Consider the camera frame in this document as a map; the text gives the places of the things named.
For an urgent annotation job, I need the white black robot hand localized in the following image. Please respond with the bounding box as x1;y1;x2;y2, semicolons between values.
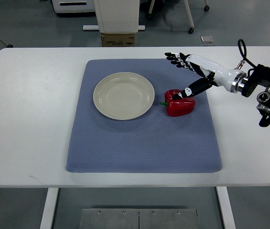
165;52;247;100

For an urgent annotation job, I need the red bell pepper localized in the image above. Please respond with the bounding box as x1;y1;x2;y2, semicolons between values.
160;89;196;117

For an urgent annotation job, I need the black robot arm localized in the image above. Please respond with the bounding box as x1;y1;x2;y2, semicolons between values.
238;39;270;127

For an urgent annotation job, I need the cream round plate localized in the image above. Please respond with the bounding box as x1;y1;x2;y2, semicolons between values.
93;72;155;120

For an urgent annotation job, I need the blue quilted mat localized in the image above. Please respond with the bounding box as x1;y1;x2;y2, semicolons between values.
66;59;222;173

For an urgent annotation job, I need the cardboard box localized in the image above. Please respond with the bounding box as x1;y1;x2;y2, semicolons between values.
101;33;136;47

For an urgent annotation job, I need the right white table leg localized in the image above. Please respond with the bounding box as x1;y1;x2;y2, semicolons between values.
216;187;236;229

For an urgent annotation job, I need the white table leg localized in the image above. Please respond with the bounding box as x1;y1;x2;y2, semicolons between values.
216;187;236;229
40;187;59;229

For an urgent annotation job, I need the white machine column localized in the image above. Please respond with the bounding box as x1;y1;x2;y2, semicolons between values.
82;0;145;34

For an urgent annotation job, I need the white appliance with slot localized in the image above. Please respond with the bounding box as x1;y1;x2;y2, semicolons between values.
51;0;95;14

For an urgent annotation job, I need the left white table leg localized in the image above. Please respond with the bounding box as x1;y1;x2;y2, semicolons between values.
40;187;59;229

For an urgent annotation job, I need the white rolling chair frame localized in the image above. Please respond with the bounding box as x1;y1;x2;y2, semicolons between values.
147;0;210;34

